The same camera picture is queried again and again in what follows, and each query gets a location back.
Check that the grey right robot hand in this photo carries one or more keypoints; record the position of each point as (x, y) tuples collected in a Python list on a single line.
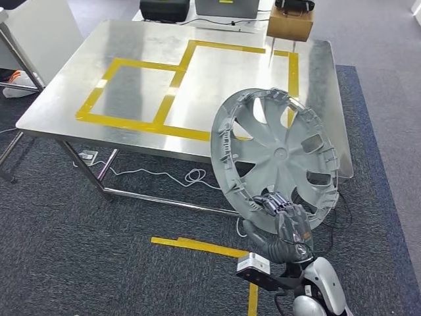
[(296, 235)]

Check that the grey plastic wheel hubcap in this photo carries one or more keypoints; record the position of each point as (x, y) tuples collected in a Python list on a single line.
[(279, 155)]

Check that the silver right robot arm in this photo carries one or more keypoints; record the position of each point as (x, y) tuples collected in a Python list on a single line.
[(325, 283)]

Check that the steel workbench table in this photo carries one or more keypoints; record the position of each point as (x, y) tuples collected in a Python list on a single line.
[(131, 43)]

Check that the yellow floor tape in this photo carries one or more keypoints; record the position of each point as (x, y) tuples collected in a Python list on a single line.
[(204, 247)]

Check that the brown cardboard box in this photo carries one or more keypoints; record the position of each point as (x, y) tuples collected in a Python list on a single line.
[(289, 26)]

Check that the yellow tape table marking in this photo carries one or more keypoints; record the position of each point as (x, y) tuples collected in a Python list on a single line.
[(170, 98)]

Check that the grey carrying case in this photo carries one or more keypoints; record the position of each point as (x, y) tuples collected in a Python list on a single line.
[(227, 8)]

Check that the black carrying case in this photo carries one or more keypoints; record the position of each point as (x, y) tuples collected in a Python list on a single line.
[(164, 9)]

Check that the white power strip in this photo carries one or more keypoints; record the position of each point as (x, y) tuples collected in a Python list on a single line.
[(88, 157)]

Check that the white panel table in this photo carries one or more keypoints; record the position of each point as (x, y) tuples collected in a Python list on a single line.
[(42, 39)]

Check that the white orange bag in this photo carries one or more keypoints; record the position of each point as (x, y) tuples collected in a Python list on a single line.
[(19, 85)]

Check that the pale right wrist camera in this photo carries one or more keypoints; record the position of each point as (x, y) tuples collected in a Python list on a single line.
[(253, 263)]

